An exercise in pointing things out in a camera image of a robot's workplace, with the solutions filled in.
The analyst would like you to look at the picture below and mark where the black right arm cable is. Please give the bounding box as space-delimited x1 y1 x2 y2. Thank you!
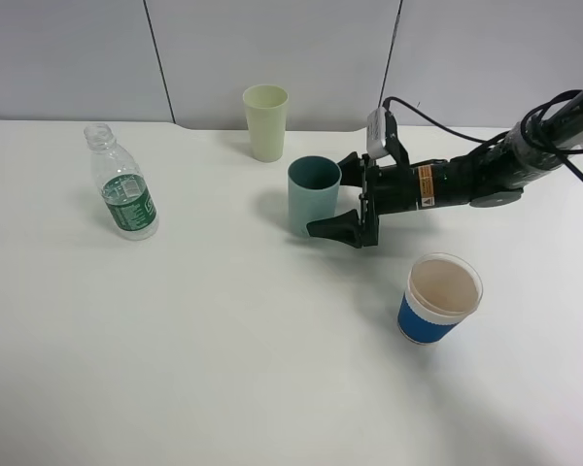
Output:
382 73 583 201

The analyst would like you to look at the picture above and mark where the clear bottle green label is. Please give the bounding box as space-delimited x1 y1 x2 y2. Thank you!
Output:
84 123 159 241

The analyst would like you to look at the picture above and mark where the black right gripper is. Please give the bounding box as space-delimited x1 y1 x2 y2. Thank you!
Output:
306 151 455 248

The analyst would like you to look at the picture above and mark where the pale yellow plastic cup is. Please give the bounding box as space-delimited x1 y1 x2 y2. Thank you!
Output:
243 84 289 163

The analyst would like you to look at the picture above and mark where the teal plastic cup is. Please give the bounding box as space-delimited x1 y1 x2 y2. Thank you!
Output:
288 155 341 237

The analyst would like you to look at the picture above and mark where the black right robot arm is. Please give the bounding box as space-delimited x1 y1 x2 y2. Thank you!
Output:
307 89 583 249

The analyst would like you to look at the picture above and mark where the blue sleeve paper cup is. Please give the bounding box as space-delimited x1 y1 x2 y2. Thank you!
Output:
396 252 483 345

